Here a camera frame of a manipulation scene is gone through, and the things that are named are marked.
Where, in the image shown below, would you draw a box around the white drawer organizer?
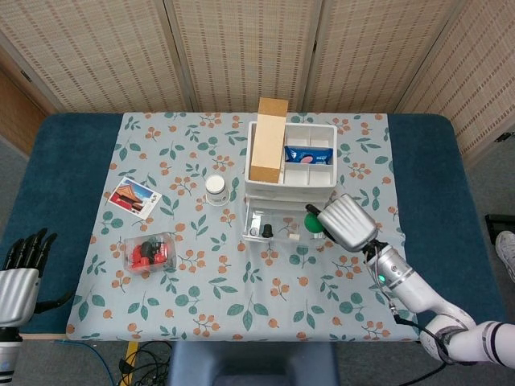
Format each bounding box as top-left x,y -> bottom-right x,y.
243,120 -> 338,202

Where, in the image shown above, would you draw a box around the tan rectangular block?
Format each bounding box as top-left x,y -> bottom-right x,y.
248,96 -> 289,184

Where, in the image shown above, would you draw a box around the floral print tablecloth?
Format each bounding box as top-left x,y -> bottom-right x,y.
65,112 -> 420,343

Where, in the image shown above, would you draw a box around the blue snack packet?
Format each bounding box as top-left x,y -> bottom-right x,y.
283,145 -> 334,166

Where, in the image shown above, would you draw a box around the white paper cup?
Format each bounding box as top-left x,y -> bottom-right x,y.
204,175 -> 231,207

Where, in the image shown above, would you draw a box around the white shoe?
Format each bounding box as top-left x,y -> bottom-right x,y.
495,231 -> 515,282

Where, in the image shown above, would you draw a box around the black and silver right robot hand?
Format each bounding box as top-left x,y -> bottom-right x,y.
305,194 -> 381,253

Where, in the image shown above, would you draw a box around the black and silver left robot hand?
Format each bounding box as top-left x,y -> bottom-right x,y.
0,228 -> 76,326

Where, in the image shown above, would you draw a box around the clear box of coffee capsules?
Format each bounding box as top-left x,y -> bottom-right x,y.
122,232 -> 178,275

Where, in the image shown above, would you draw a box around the black floor object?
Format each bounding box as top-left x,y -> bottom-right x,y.
484,214 -> 515,238

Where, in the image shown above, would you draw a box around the green ball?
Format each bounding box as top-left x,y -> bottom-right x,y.
303,212 -> 325,235

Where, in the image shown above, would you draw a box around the blue floor cable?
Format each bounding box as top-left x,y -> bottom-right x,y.
54,339 -> 122,386

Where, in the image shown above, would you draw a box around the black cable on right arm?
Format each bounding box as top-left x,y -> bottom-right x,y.
368,244 -> 455,365

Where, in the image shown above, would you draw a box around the red building postcard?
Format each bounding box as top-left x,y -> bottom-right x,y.
107,176 -> 163,220

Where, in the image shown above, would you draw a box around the black floor cables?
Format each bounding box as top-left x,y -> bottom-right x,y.
119,341 -> 172,386

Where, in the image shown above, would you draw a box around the teal table cover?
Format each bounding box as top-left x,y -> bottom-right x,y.
0,112 -> 509,343

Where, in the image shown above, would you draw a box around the woven folding screen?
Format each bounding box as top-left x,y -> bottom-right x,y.
0,0 -> 515,162

